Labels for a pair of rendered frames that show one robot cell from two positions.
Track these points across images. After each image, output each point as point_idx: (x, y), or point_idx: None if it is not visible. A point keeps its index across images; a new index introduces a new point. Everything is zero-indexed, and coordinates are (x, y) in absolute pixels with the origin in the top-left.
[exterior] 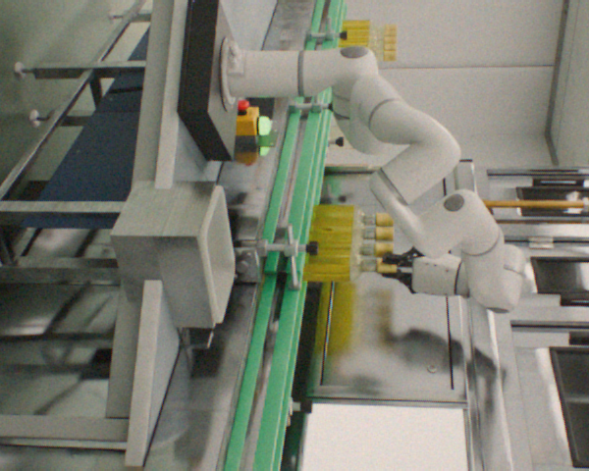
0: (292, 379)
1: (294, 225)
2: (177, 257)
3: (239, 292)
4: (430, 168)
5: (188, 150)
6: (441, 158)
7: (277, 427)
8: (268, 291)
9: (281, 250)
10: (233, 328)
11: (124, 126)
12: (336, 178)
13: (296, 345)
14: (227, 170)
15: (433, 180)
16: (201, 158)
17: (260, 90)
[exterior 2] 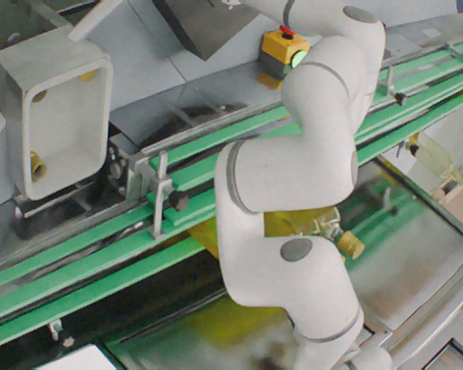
0: (74, 307)
1: (204, 167)
2: (13, 103)
3: (100, 196)
4: (289, 177)
5: (143, 21)
6: (310, 173)
7: None
8: (129, 218)
9: (149, 178)
10: (56, 219)
11: None
12: (394, 184)
13: (114, 289)
14: (222, 76)
15: (289, 198)
16: (173, 40)
17: (249, 0)
